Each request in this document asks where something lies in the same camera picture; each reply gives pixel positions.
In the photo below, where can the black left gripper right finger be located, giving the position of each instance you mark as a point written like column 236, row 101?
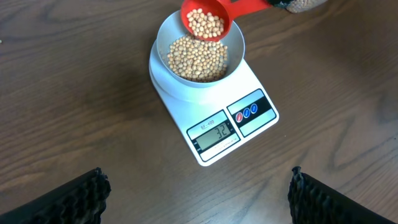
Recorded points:
column 313, row 202

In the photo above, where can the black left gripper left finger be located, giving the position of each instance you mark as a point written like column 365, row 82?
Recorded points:
column 79, row 201

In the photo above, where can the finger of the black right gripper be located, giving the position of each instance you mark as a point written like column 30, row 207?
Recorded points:
column 279, row 3

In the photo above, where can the grey bowl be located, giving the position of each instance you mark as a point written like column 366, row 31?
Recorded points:
column 188, row 58

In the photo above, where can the red measuring scoop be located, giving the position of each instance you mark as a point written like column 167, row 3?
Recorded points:
column 212, row 19

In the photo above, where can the white digital kitchen scale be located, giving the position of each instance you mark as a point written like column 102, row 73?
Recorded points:
column 216, row 119

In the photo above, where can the clear plastic container of beans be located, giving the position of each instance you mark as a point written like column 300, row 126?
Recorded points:
column 297, row 6

